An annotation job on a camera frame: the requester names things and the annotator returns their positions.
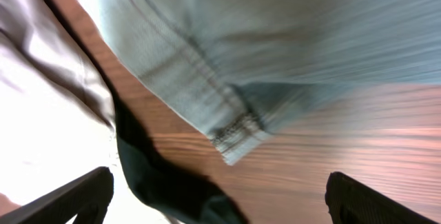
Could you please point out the black garment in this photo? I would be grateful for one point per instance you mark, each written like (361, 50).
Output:
(163, 186)

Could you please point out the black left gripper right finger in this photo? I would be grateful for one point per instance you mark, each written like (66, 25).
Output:
(351, 202)

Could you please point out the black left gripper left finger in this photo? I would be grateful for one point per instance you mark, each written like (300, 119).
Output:
(84, 200)

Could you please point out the light blue denim shorts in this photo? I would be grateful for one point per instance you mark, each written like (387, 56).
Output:
(240, 70)

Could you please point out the beige shorts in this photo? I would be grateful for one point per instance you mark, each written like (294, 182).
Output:
(57, 114)

